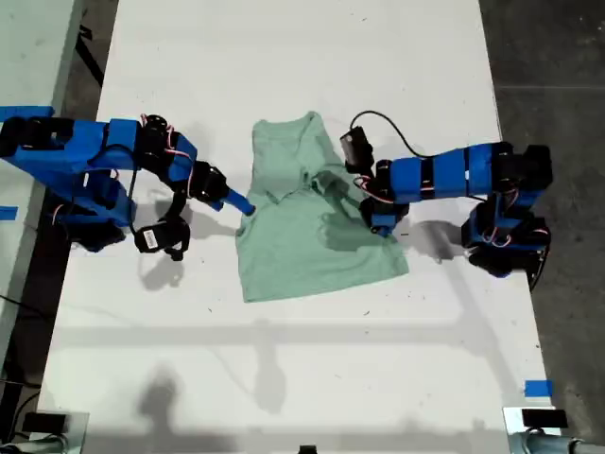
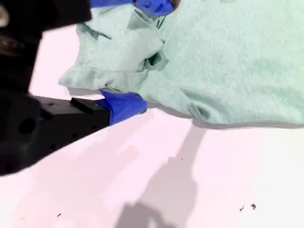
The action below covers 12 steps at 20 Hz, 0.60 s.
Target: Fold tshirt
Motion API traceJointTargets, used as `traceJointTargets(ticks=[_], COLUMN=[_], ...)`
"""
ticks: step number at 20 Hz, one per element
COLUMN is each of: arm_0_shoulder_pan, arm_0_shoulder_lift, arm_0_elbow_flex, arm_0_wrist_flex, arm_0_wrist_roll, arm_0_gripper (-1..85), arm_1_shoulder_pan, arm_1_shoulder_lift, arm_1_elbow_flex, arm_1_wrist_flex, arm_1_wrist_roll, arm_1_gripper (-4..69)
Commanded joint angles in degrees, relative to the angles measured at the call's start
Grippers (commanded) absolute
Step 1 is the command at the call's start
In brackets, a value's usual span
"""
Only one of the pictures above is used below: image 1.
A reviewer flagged long blue tape strip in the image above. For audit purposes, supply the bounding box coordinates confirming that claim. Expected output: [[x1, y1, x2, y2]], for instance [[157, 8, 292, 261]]
[[0, 106, 56, 119]]

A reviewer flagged square blue tape piece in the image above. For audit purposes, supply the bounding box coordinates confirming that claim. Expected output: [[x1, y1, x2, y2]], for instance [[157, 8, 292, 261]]
[[524, 379, 554, 398]]

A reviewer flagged black arm base cable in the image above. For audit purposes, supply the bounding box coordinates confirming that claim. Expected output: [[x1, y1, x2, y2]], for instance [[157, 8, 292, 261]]
[[527, 236, 552, 290]]

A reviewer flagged black camera cable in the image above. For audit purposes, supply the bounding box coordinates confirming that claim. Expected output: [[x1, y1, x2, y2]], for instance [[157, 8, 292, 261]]
[[348, 110, 443, 158], [127, 160, 143, 236]]

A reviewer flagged small black box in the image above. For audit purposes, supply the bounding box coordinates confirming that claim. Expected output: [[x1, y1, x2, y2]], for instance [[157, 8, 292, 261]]
[[22, 411, 68, 434], [521, 409, 568, 429]]

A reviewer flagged pale green T-shirt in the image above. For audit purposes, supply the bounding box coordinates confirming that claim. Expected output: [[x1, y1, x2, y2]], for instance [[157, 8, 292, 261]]
[[234, 111, 410, 304]]

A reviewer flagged black metal bar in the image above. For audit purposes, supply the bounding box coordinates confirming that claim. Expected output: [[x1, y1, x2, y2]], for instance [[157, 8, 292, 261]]
[[77, 23, 106, 89]]

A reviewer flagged grey metal pipe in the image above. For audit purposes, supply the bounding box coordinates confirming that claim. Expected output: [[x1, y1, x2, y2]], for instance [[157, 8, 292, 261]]
[[0, 437, 67, 454], [510, 434, 605, 454]]

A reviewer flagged black camera stalk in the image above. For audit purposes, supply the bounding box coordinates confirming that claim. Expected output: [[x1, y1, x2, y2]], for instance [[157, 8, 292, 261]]
[[169, 186, 188, 221]]

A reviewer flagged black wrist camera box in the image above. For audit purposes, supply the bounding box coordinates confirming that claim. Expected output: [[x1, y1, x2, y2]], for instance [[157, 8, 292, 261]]
[[339, 125, 375, 175], [133, 216, 192, 262]]

